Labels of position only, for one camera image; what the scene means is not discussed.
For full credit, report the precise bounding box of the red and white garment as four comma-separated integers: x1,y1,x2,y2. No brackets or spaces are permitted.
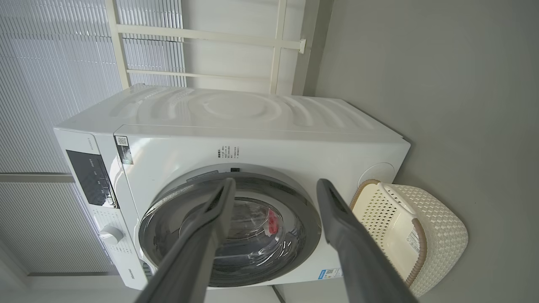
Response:
263,209,281,234

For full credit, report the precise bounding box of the white control dial knob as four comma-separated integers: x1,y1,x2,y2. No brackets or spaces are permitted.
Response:
99,226,124,245

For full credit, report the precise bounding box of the round white filter cover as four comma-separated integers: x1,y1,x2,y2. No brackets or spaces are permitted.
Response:
357,162,395,190

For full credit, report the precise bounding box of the round glass washer door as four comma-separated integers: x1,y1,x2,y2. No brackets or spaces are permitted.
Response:
138,164,323,288

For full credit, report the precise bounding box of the product label sticker with barcode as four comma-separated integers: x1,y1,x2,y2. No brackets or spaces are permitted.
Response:
406,231,422,255

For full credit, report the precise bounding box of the white metal bar frame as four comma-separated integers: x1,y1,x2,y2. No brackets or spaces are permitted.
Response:
105,0,307,95

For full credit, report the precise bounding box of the cream perforated laundry basket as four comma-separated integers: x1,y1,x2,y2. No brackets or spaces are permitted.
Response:
350,179,469,297

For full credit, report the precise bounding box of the white window blind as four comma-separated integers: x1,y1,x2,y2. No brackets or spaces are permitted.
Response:
0,182,116,274
0,0,187,174

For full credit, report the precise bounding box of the QR code sticker strip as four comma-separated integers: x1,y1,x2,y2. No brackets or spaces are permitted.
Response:
115,136,133,165

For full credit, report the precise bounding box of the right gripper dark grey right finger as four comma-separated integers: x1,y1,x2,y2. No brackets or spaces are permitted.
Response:
316,178,419,303

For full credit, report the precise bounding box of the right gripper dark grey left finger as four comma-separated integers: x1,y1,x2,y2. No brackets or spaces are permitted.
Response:
134,178,236,303

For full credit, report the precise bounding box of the white front-load washing machine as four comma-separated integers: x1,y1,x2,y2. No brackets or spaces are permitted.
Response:
53,83,411,291

